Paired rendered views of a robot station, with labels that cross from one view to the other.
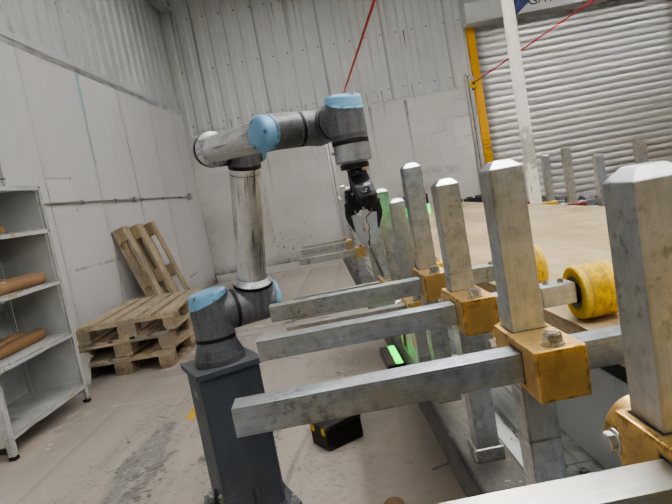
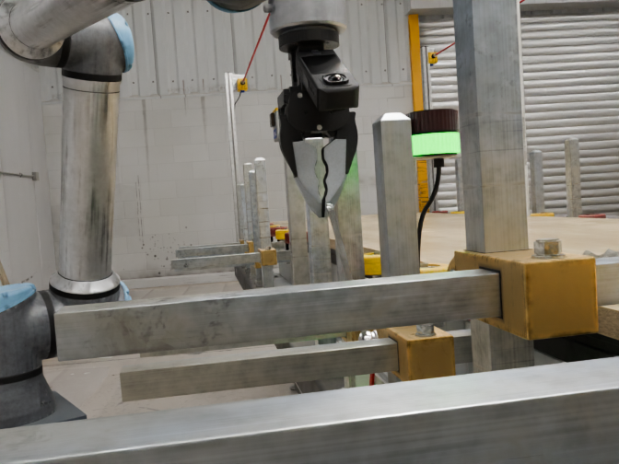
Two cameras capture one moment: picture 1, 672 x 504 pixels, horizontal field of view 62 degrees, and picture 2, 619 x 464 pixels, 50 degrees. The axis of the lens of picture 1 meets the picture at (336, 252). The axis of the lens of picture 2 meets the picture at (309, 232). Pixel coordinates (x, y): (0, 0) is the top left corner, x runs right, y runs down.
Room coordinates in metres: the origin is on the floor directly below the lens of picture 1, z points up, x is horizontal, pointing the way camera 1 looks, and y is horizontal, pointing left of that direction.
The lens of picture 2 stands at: (0.61, 0.04, 1.02)
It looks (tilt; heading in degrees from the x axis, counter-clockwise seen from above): 3 degrees down; 352
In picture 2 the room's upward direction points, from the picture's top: 4 degrees counter-clockwise
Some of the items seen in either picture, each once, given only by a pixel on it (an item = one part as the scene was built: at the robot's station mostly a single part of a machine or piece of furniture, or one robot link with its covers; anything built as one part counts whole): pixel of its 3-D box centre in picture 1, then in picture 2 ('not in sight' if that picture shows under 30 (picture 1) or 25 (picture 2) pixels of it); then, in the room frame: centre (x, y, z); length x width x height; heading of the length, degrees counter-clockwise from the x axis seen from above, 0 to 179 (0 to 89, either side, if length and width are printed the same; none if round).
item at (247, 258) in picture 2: (341, 255); (239, 260); (2.79, -0.03, 0.83); 0.43 x 0.03 x 0.04; 92
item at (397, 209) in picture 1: (412, 295); (402, 324); (1.34, -0.16, 0.87); 0.03 x 0.03 x 0.48; 2
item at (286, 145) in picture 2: (354, 213); (299, 139); (1.37, -0.06, 1.09); 0.05 x 0.02 x 0.09; 92
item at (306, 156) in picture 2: (359, 231); (304, 179); (1.39, -0.07, 1.04); 0.06 x 0.03 x 0.09; 2
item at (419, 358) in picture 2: (416, 306); (413, 347); (1.31, -0.17, 0.85); 0.13 x 0.06 x 0.05; 2
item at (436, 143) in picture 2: not in sight; (432, 145); (1.34, -0.21, 1.07); 0.06 x 0.06 x 0.02
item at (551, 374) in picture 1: (534, 353); not in sight; (0.56, -0.18, 0.95); 0.13 x 0.06 x 0.05; 2
